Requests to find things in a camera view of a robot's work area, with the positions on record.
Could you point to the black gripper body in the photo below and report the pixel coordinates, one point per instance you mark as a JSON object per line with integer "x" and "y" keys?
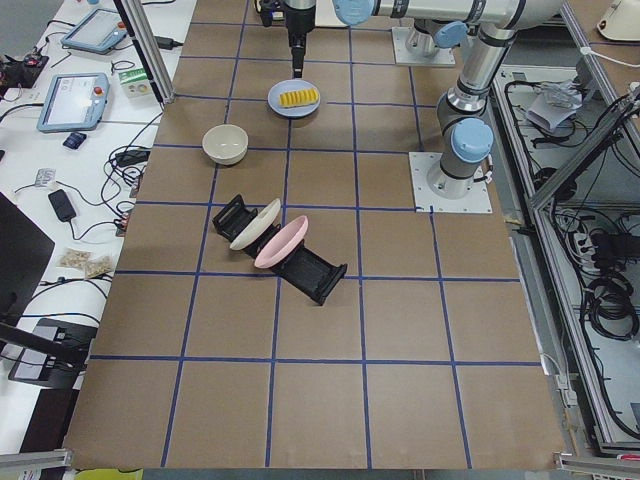
{"x": 297, "y": 22}

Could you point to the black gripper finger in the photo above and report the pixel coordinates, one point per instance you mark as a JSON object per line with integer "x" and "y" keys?
{"x": 297, "y": 62}

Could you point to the striped bread roll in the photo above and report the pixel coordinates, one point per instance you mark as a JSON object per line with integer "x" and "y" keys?
{"x": 298, "y": 98}

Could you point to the light blue plate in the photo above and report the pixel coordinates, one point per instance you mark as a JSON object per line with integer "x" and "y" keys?
{"x": 290, "y": 84}

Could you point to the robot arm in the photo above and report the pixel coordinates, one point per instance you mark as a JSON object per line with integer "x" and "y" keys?
{"x": 425, "y": 39}
{"x": 468, "y": 139}

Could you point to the cream plate in rack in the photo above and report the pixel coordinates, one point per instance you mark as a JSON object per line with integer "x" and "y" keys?
{"x": 257, "y": 226}

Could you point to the pink plate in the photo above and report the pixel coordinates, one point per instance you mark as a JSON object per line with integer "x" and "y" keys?
{"x": 282, "y": 243}

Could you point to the black plate rack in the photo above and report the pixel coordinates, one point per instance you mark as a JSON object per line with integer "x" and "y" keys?
{"x": 303, "y": 269}

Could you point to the white rectangular tray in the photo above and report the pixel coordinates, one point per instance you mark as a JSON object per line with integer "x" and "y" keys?
{"x": 328, "y": 19}

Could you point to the cream bowl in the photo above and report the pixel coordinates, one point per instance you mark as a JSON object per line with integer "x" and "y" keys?
{"x": 225, "y": 144}

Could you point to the black power adapter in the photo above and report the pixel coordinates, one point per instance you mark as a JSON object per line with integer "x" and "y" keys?
{"x": 167, "y": 43}

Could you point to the green white carton box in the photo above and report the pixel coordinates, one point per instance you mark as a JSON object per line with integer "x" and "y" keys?
{"x": 135, "y": 83}

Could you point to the blue teach pendant far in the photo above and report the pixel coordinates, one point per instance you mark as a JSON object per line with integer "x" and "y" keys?
{"x": 99, "y": 32}

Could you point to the blue teach pendant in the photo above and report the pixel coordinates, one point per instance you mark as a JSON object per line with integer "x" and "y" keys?
{"x": 99, "y": 32}
{"x": 74, "y": 102}

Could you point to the blue teach pendant near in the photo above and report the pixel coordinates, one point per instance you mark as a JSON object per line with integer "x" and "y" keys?
{"x": 74, "y": 102}

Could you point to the aluminium frame post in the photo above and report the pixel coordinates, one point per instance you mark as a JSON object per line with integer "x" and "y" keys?
{"x": 139, "y": 30}

